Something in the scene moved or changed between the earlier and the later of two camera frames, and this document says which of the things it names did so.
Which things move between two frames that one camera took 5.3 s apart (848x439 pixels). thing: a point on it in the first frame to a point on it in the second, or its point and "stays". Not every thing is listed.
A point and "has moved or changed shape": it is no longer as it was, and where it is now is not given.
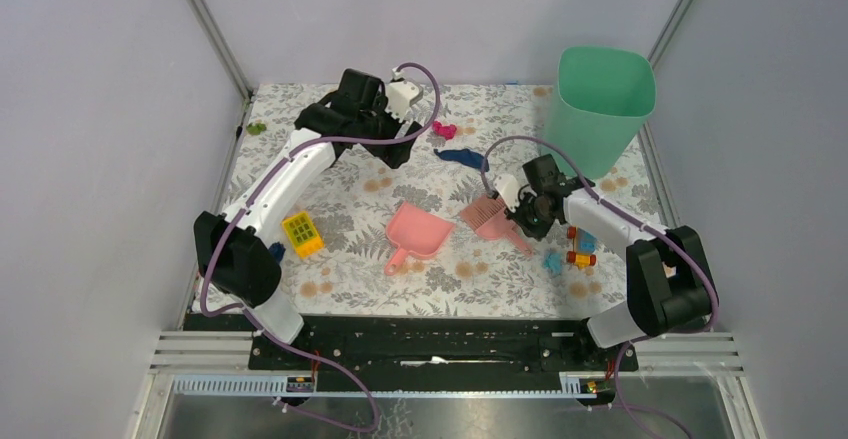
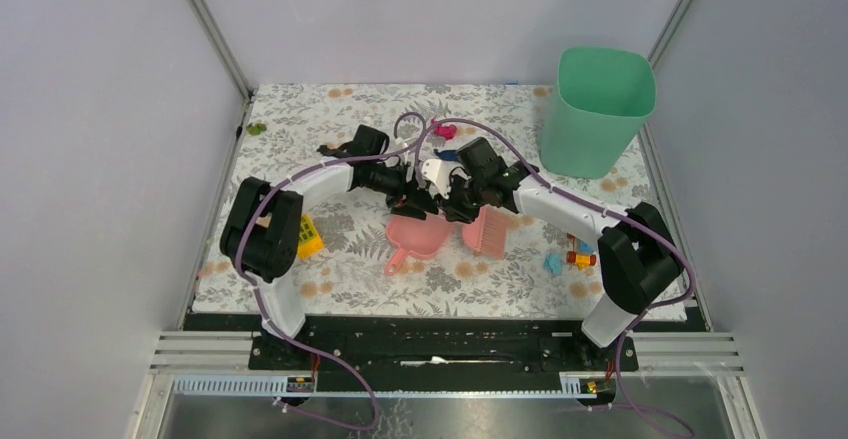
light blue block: [553, 261] stays
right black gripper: [534, 233] to [450, 207]
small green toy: [256, 129] stays
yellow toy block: [303, 234] stays
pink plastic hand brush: [487, 216] has moved or changed shape
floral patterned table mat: [428, 236] stays
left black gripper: [392, 154] to [408, 198]
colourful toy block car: [585, 246] stays
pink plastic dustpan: [417, 230] stays
